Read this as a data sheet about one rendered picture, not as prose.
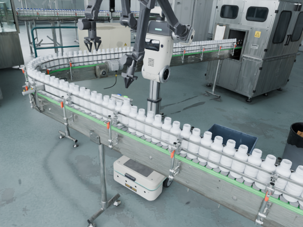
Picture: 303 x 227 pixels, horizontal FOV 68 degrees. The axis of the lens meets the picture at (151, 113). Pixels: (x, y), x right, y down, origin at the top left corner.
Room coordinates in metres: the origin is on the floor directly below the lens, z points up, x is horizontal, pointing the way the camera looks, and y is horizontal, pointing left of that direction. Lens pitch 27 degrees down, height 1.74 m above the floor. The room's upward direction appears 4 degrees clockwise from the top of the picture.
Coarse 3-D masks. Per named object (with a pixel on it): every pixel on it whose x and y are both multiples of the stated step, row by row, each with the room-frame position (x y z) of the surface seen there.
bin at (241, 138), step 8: (216, 128) 1.45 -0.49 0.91; (224, 128) 1.42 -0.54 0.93; (224, 136) 1.42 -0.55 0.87; (232, 136) 1.39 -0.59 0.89; (240, 136) 1.36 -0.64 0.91; (248, 136) 1.33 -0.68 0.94; (224, 144) 1.41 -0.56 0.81; (240, 144) 1.35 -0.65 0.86; (248, 144) 1.32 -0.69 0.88; (248, 152) 1.31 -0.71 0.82
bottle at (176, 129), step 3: (174, 123) 1.04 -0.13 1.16; (177, 123) 1.06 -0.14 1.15; (174, 126) 1.03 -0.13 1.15; (177, 126) 1.03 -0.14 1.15; (171, 129) 1.04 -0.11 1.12; (174, 129) 1.03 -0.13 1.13; (177, 129) 1.03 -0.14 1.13; (180, 129) 1.05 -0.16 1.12; (174, 132) 1.02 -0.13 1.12; (177, 132) 1.02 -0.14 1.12; (171, 135) 1.03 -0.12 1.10; (171, 138) 1.03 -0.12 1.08; (174, 138) 1.02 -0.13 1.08; (171, 141) 1.03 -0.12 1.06; (174, 141) 1.02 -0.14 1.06; (177, 141) 1.02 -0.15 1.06
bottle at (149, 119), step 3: (150, 111) 1.17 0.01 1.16; (147, 114) 1.14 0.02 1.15; (150, 114) 1.14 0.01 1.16; (153, 114) 1.15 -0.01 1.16; (147, 117) 1.14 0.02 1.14; (150, 117) 1.13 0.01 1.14; (153, 117) 1.15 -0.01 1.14; (147, 120) 1.13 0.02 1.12; (150, 120) 1.13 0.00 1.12; (153, 120) 1.13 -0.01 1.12; (150, 123) 1.12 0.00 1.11; (147, 126) 1.13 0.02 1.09; (147, 129) 1.13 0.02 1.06; (150, 129) 1.12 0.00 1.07; (147, 132) 1.13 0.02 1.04; (150, 132) 1.12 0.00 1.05; (144, 135) 1.14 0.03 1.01; (147, 138) 1.13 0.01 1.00; (150, 138) 1.13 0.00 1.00
